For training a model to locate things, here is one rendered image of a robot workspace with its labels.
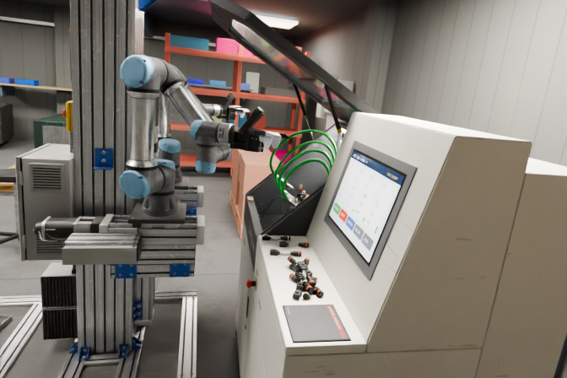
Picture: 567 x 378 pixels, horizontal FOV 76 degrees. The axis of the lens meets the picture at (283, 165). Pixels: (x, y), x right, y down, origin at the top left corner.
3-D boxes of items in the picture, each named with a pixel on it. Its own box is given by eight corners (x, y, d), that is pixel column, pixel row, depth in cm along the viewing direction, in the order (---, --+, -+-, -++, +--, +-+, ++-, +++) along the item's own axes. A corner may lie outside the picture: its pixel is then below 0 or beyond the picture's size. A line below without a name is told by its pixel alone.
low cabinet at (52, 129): (156, 149, 799) (157, 118, 785) (146, 166, 643) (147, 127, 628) (67, 144, 757) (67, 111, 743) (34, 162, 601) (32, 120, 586)
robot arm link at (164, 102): (154, 161, 205) (157, 62, 194) (146, 155, 216) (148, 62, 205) (175, 159, 212) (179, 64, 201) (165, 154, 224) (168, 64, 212)
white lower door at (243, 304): (234, 315, 242) (242, 218, 228) (238, 315, 242) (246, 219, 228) (240, 396, 180) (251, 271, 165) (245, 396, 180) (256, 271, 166)
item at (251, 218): (244, 219, 226) (245, 195, 223) (251, 219, 227) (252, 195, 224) (252, 269, 167) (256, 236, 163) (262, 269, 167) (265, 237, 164)
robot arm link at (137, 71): (165, 193, 150) (170, 58, 139) (144, 203, 136) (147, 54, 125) (139, 189, 153) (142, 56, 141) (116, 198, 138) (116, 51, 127)
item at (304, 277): (281, 264, 134) (282, 251, 133) (308, 265, 136) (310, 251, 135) (293, 300, 112) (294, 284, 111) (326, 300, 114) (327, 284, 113)
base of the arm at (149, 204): (138, 216, 150) (139, 193, 148) (143, 204, 165) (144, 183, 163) (176, 216, 154) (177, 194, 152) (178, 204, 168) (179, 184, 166)
